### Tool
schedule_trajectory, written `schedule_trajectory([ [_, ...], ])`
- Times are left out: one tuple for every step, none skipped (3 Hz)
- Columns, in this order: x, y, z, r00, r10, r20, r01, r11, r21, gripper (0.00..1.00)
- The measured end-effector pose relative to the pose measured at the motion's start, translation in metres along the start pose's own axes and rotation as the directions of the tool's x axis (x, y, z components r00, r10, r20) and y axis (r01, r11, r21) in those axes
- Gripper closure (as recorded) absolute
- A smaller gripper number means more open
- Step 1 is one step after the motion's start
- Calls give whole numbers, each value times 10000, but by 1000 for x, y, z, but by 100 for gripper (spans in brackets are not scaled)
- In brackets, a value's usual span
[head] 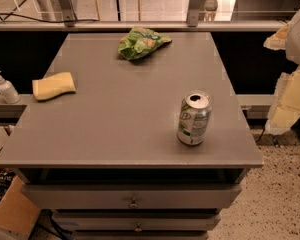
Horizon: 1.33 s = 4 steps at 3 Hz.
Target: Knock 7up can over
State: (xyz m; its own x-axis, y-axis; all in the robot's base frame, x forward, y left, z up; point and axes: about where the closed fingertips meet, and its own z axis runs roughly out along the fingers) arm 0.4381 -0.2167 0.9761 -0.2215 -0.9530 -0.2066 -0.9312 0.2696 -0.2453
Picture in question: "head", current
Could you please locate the silver green 7up can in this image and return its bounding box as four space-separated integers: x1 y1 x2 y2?
177 90 212 145

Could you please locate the top grey drawer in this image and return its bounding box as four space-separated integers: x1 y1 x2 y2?
22 184 241 210

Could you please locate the grey metal railing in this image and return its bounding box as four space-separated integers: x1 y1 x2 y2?
0 0 284 32

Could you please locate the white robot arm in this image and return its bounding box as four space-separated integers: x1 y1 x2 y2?
263 10 300 135

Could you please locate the grey drawer cabinet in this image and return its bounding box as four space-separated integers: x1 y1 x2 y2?
0 33 262 240

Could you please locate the grey drawer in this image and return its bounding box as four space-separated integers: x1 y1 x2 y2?
53 212 221 232
22 184 241 210

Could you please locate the white pump bottle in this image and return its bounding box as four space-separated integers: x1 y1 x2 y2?
0 71 20 104

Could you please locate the green chip bag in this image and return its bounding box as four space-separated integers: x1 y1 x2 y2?
118 27 172 61

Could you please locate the yellow sponge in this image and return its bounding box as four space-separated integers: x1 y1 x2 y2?
32 72 76 101

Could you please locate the black cable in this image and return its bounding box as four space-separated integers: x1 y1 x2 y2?
0 2 100 24

